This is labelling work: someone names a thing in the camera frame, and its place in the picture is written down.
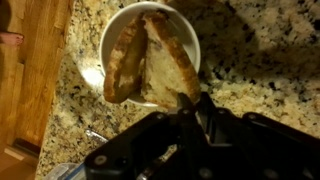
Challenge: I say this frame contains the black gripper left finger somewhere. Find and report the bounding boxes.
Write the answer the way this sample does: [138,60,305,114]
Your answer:
[83,92,201,180]

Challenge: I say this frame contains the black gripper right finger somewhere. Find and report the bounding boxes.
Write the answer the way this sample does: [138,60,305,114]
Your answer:
[195,91,320,180]

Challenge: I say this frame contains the white ceramic bowl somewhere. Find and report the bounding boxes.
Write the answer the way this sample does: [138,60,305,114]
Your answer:
[99,1,202,109]

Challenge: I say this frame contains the wooden lower counter cabinet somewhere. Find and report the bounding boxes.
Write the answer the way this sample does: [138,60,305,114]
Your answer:
[0,0,75,180]

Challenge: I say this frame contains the bare human foot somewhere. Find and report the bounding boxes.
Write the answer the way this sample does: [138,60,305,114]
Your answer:
[0,31,25,47]

